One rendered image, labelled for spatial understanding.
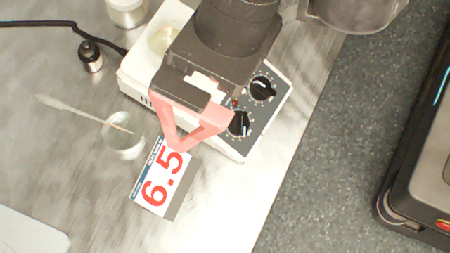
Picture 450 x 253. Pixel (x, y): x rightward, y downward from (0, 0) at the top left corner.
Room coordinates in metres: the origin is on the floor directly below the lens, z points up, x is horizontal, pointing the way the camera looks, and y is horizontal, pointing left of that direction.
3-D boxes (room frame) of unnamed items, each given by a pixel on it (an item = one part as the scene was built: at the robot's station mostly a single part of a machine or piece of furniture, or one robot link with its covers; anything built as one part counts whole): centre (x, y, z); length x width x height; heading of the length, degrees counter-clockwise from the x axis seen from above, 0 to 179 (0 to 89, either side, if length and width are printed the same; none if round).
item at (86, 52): (0.36, 0.19, 0.79); 0.03 x 0.03 x 0.07
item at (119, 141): (0.26, 0.13, 0.76); 0.06 x 0.06 x 0.02
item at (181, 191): (0.21, 0.06, 0.77); 0.09 x 0.06 x 0.04; 164
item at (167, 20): (0.35, 0.07, 0.87); 0.06 x 0.05 x 0.08; 53
